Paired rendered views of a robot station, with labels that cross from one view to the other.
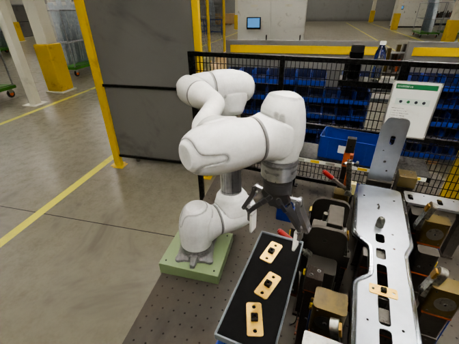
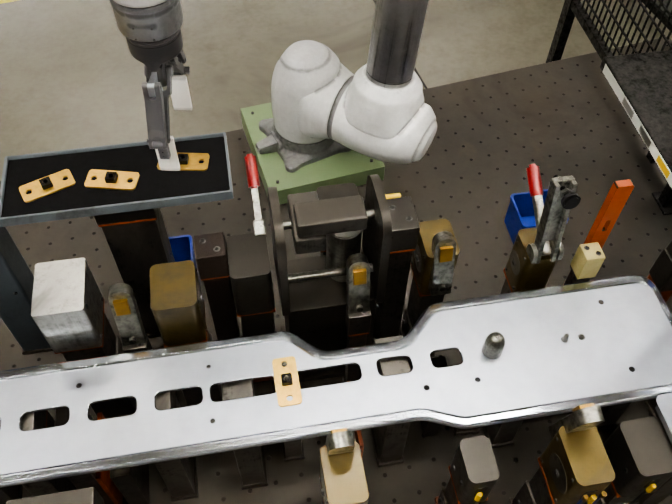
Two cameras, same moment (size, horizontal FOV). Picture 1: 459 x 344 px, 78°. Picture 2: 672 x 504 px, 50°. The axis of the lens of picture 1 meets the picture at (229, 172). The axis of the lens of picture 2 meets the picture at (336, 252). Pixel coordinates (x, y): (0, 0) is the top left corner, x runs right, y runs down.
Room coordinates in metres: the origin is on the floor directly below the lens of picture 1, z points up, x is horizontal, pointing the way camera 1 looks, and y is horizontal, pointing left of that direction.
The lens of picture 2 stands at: (0.36, -0.95, 2.05)
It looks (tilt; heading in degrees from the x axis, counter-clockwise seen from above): 54 degrees down; 56
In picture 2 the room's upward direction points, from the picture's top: 1 degrees clockwise
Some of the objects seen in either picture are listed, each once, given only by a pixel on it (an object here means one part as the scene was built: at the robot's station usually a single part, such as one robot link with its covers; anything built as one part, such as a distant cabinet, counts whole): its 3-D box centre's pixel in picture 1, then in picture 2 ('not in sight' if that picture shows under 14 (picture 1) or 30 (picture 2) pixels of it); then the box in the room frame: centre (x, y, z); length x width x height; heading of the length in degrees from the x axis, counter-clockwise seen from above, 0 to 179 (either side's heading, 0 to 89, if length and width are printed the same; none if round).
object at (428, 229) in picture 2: not in sight; (424, 290); (0.93, -0.42, 0.88); 0.11 x 0.07 x 0.37; 67
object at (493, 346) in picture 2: (380, 222); (493, 345); (0.90, -0.63, 1.02); 0.03 x 0.03 x 0.07
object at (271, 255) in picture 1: (271, 250); (183, 159); (0.61, -0.12, 1.17); 0.08 x 0.04 x 0.01; 146
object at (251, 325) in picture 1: (254, 317); (46, 183); (0.40, -0.05, 1.17); 0.08 x 0.04 x 0.01; 178
